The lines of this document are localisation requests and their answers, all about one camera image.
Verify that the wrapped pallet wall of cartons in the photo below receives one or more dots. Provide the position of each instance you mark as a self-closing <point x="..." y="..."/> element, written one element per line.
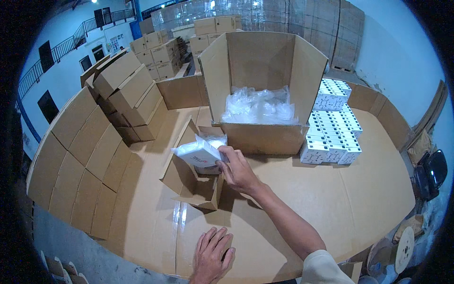
<point x="301" y="25"/>

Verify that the small open cardboard carton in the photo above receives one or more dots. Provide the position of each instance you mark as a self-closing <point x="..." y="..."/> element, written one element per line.
<point x="191" y="184"/>

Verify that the white box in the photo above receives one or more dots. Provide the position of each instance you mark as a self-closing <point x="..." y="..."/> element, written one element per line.
<point x="198" y="153"/>

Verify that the leaning stack of cardboard cartons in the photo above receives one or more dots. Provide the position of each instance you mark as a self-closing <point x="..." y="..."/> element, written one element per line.
<point x="131" y="96"/>

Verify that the person's body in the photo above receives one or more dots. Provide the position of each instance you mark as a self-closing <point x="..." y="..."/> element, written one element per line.
<point x="324" y="269"/>

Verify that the row of closed cardboard cartons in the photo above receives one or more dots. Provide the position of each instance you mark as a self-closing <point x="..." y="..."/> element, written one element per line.
<point x="85" y="159"/>

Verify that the row of folded cardboard pieces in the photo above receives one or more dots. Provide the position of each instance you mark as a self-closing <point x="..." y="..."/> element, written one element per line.
<point x="65" y="271"/>

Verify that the distant stacks of cardboard cartons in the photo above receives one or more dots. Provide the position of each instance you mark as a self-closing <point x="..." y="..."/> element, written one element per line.
<point x="166" y="53"/>

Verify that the person's right hand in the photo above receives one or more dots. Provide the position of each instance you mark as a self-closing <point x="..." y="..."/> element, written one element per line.
<point x="239" y="174"/>

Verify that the black chair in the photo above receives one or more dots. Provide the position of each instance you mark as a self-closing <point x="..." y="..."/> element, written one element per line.
<point x="431" y="174"/>

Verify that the person's left hand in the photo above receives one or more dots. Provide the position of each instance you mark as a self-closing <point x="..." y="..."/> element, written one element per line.
<point x="211" y="259"/>

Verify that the upright cardboard strip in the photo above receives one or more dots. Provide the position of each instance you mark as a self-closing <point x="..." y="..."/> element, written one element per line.
<point x="383" y="113"/>
<point x="182" y="92"/>

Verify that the large open cardboard carton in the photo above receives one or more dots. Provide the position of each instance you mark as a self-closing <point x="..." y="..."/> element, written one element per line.
<point x="262" y="135"/>

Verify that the heap of clear plastic bags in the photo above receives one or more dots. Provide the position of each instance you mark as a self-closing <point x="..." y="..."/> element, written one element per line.
<point x="259" y="106"/>

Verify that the black metal stair railing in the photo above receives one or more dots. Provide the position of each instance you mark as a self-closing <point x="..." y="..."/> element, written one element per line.
<point x="67" y="46"/>

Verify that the leaning wooden board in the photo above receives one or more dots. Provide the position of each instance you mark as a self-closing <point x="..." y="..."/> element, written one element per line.
<point x="431" y="110"/>

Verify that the stack of white printed boxes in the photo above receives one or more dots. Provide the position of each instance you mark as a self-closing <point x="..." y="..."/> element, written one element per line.
<point x="331" y="142"/>

